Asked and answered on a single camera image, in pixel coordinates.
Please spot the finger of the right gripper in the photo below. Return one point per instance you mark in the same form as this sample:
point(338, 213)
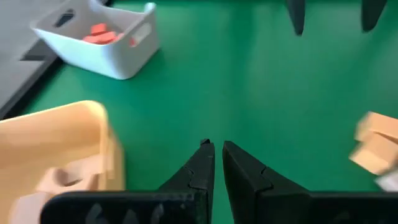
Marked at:
point(297, 15)
point(371, 14)

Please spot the yellow plastic bin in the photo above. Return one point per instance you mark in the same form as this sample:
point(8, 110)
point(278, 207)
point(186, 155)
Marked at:
point(46, 133)

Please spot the small yellow wooden block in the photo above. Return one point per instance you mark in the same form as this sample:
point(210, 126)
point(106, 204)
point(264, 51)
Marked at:
point(28, 207)

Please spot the long red wooden block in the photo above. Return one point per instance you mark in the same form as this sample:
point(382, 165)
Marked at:
point(101, 38)

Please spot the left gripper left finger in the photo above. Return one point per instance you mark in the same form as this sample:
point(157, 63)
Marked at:
point(202, 174)

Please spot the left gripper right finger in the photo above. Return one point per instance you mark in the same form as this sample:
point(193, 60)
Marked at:
point(248, 193)

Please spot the yellow wooden cube block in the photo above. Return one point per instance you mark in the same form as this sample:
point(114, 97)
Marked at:
point(382, 124)

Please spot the light grey plastic bin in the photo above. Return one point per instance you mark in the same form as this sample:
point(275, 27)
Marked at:
point(109, 62)

